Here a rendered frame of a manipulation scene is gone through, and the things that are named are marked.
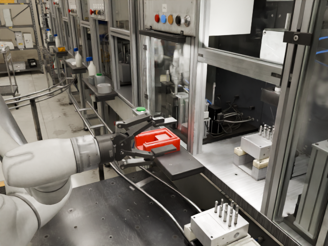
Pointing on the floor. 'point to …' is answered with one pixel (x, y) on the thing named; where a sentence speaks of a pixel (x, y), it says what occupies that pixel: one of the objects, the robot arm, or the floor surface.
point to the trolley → (8, 90)
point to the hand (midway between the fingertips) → (166, 135)
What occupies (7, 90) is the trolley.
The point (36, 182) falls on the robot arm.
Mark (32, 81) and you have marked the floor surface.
